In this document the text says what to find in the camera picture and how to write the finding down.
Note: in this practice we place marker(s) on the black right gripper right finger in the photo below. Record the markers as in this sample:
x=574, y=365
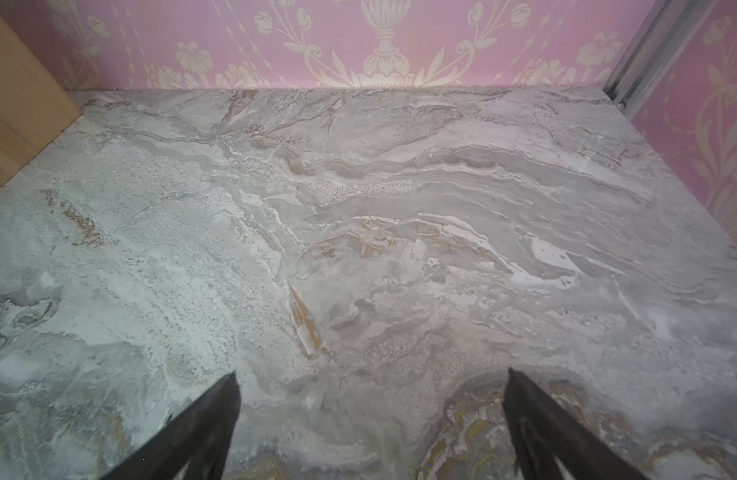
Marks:
x=548, y=441

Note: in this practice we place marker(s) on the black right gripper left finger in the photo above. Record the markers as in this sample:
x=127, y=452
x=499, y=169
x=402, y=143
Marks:
x=194, y=444

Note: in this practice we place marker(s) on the wooden two-tier shelf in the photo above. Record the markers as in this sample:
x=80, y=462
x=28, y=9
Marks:
x=34, y=109

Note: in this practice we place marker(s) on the aluminium corner wall profile right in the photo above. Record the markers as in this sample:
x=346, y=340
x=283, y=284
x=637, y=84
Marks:
x=657, y=44

